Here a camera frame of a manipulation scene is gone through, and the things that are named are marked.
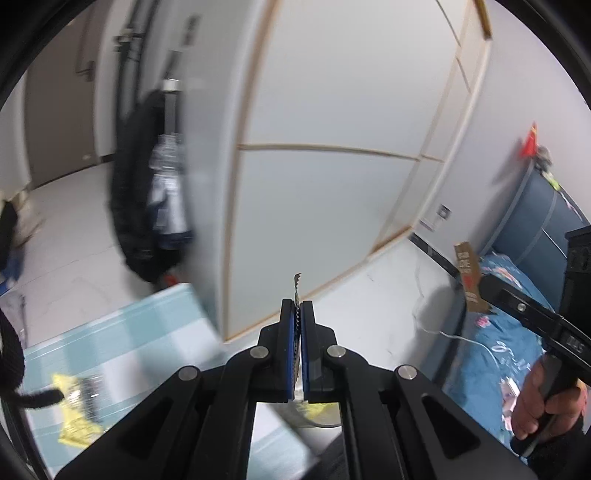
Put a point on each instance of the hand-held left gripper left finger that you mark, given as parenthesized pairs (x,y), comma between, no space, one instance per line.
(291,369)

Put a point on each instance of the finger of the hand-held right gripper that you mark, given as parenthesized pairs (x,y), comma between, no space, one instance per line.
(521,307)

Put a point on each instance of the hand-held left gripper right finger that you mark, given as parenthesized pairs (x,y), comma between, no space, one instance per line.
(311,369)

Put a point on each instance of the grey round waste bin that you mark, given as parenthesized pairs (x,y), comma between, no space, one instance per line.
(323,415)

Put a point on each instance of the brown paper packet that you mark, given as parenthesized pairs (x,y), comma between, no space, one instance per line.
(468,277)

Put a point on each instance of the yellow snack bag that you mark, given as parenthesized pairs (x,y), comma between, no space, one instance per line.
(74,415)

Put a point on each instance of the person's right forearm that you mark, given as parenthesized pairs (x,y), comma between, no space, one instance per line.
(563,452)

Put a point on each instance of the person's right hand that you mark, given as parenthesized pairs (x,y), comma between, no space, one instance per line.
(531,406)

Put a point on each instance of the blue floral blanket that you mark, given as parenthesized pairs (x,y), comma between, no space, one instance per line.
(485,364)

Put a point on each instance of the teal checkered tablecloth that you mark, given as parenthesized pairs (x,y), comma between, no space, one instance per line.
(152,341)

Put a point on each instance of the small grey toy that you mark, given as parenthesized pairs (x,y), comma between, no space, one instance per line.
(544,156)

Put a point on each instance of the small red flag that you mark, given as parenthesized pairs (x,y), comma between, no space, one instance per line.
(528,143)

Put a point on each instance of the silver folded umbrella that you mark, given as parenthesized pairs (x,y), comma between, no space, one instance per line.
(171,194)

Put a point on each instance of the black hanging jacket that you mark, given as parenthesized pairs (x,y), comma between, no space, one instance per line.
(134,207)

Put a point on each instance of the white wardrobe with wooden trim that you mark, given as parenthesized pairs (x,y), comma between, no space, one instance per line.
(332,138)

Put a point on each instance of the grey entrance door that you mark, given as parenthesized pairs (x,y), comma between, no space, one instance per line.
(60,115)

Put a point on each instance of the blue bed frame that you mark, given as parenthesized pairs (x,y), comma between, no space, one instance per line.
(531,217)

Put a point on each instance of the wall socket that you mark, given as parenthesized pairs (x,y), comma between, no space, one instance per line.
(443,212)

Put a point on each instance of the black sliding door frame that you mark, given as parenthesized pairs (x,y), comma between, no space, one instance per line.
(131,60)

